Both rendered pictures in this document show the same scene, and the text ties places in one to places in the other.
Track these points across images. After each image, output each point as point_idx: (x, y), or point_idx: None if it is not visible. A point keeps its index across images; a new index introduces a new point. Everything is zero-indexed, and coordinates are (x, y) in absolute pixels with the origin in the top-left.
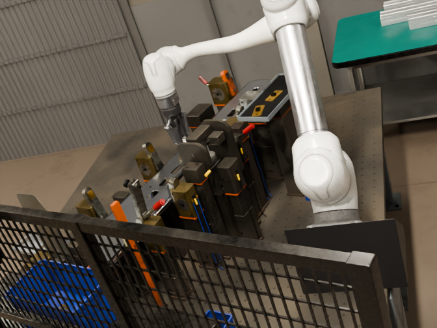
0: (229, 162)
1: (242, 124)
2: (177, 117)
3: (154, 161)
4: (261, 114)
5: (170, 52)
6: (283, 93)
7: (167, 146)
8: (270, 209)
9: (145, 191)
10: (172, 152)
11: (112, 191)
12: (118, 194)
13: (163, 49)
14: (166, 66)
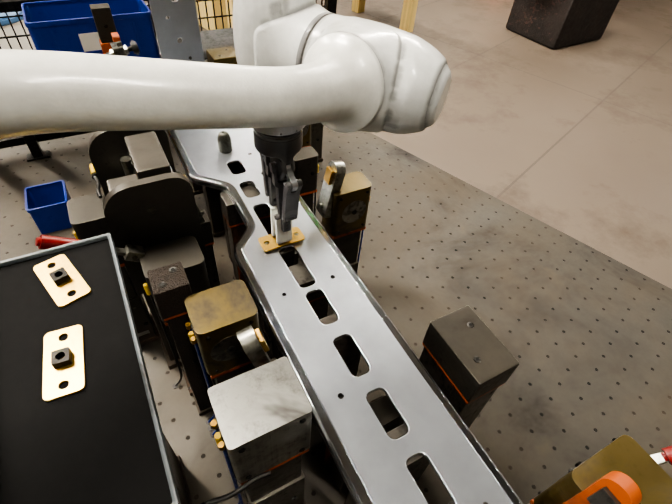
0: (81, 209)
1: (151, 287)
2: (273, 160)
3: (320, 192)
4: (35, 274)
5: (328, 31)
6: (32, 390)
7: (640, 407)
8: (183, 404)
9: (260, 166)
10: (593, 399)
11: (517, 268)
12: (307, 151)
13: (366, 23)
14: (236, 11)
